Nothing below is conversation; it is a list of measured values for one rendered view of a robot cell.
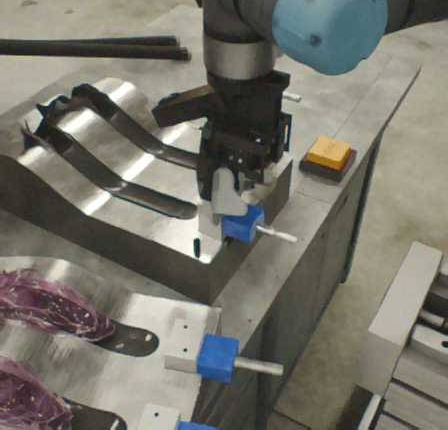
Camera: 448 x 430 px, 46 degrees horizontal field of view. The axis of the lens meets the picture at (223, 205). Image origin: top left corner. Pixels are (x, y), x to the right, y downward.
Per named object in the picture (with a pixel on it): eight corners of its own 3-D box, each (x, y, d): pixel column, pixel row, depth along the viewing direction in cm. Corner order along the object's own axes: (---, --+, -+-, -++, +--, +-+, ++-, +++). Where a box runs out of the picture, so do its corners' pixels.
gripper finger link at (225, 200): (237, 248, 65) (247, 181, 60) (195, 231, 67) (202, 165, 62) (248, 237, 67) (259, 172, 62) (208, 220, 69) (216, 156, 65)
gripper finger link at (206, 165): (204, 207, 63) (212, 138, 58) (193, 202, 63) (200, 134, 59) (223, 191, 66) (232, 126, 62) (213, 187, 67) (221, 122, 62)
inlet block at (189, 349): (284, 364, 64) (287, 338, 60) (278, 402, 60) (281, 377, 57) (179, 343, 66) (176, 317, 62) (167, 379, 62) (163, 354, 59)
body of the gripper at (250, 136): (260, 190, 60) (266, 96, 51) (195, 166, 63) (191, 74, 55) (289, 154, 64) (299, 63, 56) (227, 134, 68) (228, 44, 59)
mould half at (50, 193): (288, 199, 90) (296, 133, 81) (210, 307, 74) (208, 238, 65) (65, 119, 109) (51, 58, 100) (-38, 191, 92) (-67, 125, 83)
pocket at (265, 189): (276, 195, 83) (278, 176, 81) (261, 215, 80) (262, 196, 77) (250, 185, 85) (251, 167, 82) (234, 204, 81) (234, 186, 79)
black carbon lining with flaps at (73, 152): (241, 175, 84) (243, 125, 78) (186, 239, 74) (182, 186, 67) (73, 116, 97) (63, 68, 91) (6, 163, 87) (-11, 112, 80)
